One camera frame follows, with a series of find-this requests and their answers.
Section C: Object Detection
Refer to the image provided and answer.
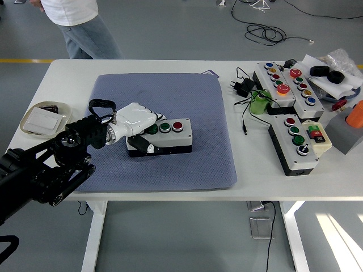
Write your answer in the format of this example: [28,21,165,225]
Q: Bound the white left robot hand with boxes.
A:
[112,102,167,155]

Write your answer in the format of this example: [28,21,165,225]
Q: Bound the grey four-control button box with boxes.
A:
[126,118,193,158]

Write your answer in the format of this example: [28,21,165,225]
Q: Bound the five-button box orange-ringed stop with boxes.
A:
[253,61,297,116]

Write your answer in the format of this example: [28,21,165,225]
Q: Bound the five-button box red stop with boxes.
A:
[280,62,326,120]

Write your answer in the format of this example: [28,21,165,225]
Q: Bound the grey-blue textured mat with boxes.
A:
[74,73,238,193]

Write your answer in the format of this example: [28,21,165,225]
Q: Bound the cream oval tray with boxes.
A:
[19,101,73,139]

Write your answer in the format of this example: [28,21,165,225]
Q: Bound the small dark brown object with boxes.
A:
[38,104,60,114]

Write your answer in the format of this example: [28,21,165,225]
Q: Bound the white card with blue edge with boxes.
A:
[200,69,221,79]

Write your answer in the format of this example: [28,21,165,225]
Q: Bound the person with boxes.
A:
[29,0,124,60]

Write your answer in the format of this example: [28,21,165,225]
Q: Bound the black power adapter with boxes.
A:
[229,78,256,99]

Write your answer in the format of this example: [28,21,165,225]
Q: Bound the white table leg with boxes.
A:
[81,200,108,272]
[279,201,310,272]

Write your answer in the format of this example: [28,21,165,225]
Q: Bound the silver floor socket plate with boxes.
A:
[246,201,267,212]
[249,216,275,240]

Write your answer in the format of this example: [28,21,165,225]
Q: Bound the four-control box with selector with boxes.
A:
[268,114,320,177]

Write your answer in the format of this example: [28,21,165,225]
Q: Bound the cream box green red buttons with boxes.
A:
[301,119,333,159]

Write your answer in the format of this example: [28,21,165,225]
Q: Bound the red knob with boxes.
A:
[332,99,348,112]

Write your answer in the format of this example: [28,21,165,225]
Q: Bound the grey block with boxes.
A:
[324,107,363,155]

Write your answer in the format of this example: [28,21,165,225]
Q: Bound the white foam sheet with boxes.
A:
[300,54,363,100]

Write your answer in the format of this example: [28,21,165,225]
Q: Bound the clear bubble wrap bag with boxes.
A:
[319,48,360,80]

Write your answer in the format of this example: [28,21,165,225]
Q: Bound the blue-grey round plate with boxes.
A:
[320,86,362,101]

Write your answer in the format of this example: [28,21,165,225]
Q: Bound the orange cylinder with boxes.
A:
[345,100,363,128]

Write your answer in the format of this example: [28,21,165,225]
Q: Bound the white wall switch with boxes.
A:
[22,108,64,134]

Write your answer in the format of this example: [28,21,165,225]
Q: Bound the black adapter cord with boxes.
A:
[234,67,273,136]

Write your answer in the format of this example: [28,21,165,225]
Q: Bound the coiled black floor cable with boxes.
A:
[230,0,315,46]

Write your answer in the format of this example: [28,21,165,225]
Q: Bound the white floor cord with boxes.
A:
[249,0,272,14]

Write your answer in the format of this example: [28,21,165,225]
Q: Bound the black hanging power cable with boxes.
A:
[265,201,277,272]

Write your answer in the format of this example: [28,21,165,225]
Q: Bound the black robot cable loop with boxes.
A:
[0,235,20,265]

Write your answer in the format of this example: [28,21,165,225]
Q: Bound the black foam ring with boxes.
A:
[310,65,331,77]
[328,70,346,85]

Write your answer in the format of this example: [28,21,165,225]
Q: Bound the long black floor cable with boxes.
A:
[283,0,363,20]

